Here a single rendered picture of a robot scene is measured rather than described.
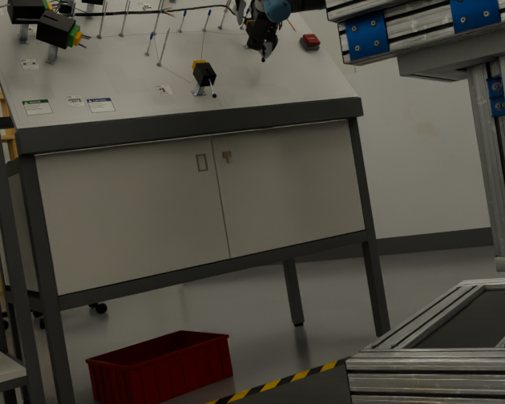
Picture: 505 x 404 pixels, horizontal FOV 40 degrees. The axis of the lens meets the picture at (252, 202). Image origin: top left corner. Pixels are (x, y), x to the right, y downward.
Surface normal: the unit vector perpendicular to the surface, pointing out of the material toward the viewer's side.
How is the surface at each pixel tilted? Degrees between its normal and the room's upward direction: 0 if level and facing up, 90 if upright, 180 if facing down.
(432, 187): 90
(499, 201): 90
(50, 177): 90
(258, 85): 54
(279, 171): 90
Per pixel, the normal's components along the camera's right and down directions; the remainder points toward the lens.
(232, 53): 0.30, -0.63
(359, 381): -0.54, 0.11
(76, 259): 0.49, -0.07
